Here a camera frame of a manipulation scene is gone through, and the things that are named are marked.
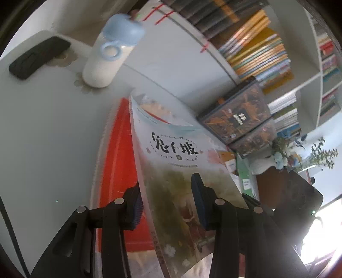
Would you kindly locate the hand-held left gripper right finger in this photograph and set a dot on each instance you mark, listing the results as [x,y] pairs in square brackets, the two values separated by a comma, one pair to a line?
[199,200]

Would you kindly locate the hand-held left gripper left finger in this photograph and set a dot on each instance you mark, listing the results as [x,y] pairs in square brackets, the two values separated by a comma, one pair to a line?
[136,211]

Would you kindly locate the watercolour cover book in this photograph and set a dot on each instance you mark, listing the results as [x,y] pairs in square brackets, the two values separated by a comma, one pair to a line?
[165,168]

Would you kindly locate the red book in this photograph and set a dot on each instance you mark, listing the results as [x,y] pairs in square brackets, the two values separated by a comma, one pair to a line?
[117,165]

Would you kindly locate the row of shelf books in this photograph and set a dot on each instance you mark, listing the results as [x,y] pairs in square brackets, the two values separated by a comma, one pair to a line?
[256,50]

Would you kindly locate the white vase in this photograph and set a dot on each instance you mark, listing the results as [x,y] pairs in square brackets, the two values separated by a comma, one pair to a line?
[263,165]

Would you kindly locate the orange booklet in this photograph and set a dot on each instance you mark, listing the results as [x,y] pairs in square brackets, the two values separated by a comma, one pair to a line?
[227,161]

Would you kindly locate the green book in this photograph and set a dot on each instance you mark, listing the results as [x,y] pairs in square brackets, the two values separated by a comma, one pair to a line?
[245,176]

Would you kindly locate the vase with flowers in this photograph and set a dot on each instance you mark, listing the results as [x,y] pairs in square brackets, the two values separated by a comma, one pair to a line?
[320,156]

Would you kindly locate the dark boxed book set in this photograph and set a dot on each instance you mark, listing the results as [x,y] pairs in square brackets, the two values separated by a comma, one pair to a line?
[256,141]
[235,117]

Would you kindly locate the white bottle with blue cap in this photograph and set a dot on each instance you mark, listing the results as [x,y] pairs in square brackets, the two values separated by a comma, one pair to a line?
[101,64]

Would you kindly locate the white bookshelf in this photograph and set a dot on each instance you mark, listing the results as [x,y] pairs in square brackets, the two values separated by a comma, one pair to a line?
[184,42]

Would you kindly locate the black case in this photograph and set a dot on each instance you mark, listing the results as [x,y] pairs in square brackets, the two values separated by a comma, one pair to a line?
[37,57]

